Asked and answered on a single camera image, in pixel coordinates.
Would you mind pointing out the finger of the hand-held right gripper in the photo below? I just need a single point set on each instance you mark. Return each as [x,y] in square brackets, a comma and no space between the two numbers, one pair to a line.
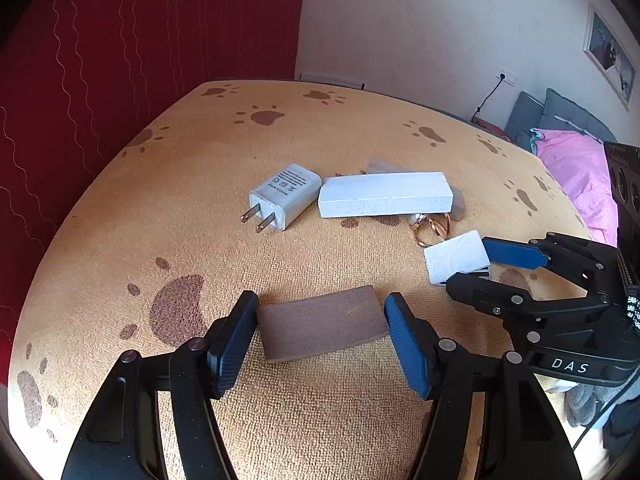
[480,290]
[515,254]

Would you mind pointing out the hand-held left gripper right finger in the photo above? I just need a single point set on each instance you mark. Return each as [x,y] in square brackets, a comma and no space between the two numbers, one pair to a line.
[410,345]

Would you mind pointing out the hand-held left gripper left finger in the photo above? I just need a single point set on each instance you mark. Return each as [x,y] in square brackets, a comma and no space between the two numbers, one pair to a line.
[232,345]

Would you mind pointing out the small white speckled block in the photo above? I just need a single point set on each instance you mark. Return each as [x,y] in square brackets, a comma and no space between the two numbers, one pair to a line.
[455,257]

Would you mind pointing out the dark brown wooden block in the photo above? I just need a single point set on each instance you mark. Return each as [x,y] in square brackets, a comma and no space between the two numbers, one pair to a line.
[320,322]

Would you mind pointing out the long white speckled block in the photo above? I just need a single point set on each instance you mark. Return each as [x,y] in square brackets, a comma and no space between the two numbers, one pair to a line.
[385,195]

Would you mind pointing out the white plug charger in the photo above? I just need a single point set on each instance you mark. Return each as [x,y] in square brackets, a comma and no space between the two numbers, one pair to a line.
[287,195]

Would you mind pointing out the light wooden block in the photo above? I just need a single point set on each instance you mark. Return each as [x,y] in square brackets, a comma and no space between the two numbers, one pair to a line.
[457,205]

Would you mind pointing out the pink duvet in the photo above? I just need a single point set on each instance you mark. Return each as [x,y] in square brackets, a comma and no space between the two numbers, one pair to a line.
[575,170]

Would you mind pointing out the red cardboard box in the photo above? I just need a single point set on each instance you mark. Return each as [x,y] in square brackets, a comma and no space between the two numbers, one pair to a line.
[492,126]

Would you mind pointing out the grey bed headboard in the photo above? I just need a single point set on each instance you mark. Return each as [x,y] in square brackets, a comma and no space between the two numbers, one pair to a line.
[565,110]

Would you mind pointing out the yellow paw print blanket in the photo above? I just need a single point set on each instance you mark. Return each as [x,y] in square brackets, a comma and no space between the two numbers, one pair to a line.
[200,185]

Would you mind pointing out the red curtain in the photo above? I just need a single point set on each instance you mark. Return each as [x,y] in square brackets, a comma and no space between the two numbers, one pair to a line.
[125,85]

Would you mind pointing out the white wall socket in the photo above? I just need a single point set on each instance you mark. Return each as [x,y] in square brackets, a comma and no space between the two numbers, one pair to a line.
[507,77]

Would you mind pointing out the framed wall picture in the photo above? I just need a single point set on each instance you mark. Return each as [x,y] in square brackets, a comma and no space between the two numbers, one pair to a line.
[607,50]

